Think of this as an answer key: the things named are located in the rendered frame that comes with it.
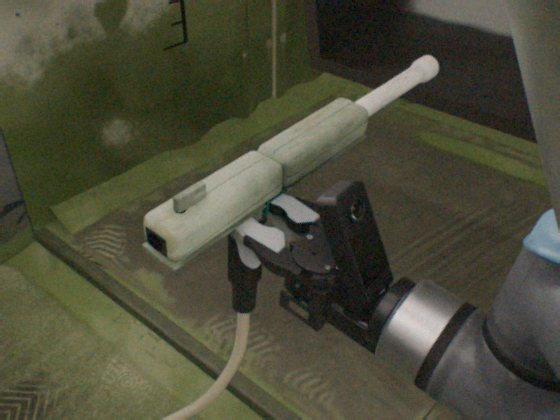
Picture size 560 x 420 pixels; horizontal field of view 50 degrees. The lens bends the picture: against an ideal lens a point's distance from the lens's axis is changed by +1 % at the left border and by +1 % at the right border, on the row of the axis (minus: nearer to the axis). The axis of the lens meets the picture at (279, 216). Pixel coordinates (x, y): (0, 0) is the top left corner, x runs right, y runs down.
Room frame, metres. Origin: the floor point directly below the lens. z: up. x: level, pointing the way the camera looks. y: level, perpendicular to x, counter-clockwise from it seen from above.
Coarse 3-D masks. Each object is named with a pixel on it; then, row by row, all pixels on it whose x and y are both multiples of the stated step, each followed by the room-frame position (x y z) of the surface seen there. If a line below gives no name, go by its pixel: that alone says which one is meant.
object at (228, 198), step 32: (416, 64) 0.77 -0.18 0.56; (384, 96) 0.69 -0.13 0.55; (288, 128) 0.59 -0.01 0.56; (320, 128) 0.59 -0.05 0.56; (352, 128) 0.61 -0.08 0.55; (256, 160) 0.52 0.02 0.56; (288, 160) 0.53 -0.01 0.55; (320, 160) 0.57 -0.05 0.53; (192, 192) 0.45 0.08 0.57; (224, 192) 0.47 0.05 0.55; (256, 192) 0.49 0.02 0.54; (160, 224) 0.42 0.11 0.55; (192, 224) 0.43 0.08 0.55; (224, 224) 0.45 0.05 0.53; (160, 256) 0.42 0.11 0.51; (192, 256) 0.43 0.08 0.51; (256, 288) 0.52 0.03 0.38
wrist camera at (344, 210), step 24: (336, 192) 0.43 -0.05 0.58; (360, 192) 0.44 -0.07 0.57; (336, 216) 0.41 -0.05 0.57; (360, 216) 0.43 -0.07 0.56; (336, 240) 0.42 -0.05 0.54; (360, 240) 0.42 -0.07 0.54; (360, 264) 0.41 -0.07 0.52; (384, 264) 0.43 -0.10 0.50; (360, 288) 0.40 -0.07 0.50; (384, 288) 0.41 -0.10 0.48
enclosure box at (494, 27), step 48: (336, 0) 1.03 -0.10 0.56; (384, 0) 1.15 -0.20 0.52; (432, 0) 1.15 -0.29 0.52; (480, 0) 1.13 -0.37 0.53; (336, 48) 1.03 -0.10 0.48; (384, 48) 1.01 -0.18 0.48; (432, 48) 0.99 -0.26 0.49; (480, 48) 0.97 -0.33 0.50; (432, 96) 0.83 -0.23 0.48; (480, 96) 0.84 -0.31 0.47
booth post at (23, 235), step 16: (0, 144) 1.05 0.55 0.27; (0, 160) 1.04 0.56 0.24; (0, 176) 1.03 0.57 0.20; (0, 192) 1.02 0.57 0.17; (16, 192) 1.05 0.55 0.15; (0, 208) 1.02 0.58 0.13; (16, 208) 1.04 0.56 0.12; (0, 224) 1.01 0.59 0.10; (16, 224) 1.03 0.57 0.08; (0, 240) 1.00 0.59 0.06; (16, 240) 1.02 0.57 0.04; (32, 240) 1.05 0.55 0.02; (0, 256) 0.99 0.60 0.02
